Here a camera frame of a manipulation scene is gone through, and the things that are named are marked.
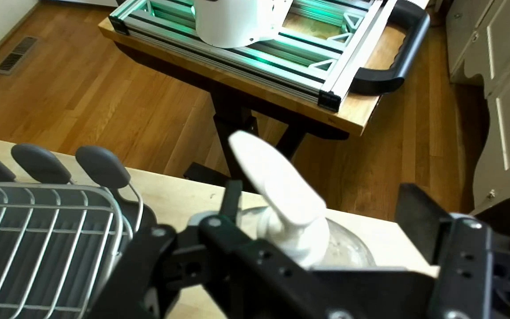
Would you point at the robot mount table aluminium frame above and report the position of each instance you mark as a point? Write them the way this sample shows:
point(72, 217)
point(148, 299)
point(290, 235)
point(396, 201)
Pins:
point(302, 65)

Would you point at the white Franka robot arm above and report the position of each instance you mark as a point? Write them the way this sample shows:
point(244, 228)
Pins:
point(239, 20)

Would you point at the clear plastic bottle white pump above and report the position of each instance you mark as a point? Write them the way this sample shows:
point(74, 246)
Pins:
point(285, 196)

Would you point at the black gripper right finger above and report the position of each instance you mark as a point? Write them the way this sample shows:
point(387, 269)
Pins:
point(474, 272)

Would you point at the white cabinet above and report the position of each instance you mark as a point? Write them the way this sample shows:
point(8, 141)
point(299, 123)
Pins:
point(504, 95)

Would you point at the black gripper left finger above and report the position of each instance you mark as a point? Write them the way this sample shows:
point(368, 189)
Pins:
point(244, 267)

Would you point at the metal floor vent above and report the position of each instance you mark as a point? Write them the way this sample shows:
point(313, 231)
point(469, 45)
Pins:
point(17, 56)

